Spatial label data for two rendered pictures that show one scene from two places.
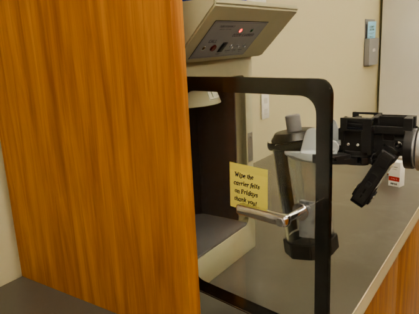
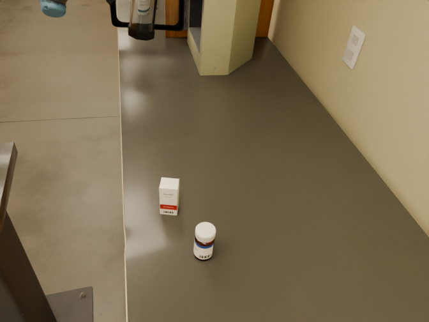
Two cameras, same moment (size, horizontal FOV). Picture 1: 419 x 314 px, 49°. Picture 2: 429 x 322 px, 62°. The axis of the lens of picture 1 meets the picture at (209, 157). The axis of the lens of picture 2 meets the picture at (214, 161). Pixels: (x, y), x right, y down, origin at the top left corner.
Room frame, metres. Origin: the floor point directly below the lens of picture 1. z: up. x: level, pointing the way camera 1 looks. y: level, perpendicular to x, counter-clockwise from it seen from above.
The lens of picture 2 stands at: (1.91, -1.01, 1.58)
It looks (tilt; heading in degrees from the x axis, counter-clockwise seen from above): 41 degrees down; 129
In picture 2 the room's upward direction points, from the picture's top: 6 degrees clockwise
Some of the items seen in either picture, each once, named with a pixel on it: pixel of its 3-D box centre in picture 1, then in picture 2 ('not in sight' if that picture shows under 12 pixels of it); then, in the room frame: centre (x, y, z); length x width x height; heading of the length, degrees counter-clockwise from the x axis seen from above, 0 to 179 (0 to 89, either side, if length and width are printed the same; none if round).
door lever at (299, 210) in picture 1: (270, 211); not in sight; (0.62, -0.08, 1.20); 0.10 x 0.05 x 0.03; 46
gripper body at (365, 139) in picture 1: (377, 140); not in sight; (0.76, -0.29, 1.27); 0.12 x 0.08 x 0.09; 55
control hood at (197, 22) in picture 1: (237, 32); not in sight; (0.91, -0.06, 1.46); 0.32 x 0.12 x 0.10; 145
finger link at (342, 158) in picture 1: (338, 156); not in sight; (0.77, -0.22, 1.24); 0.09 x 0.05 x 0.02; 79
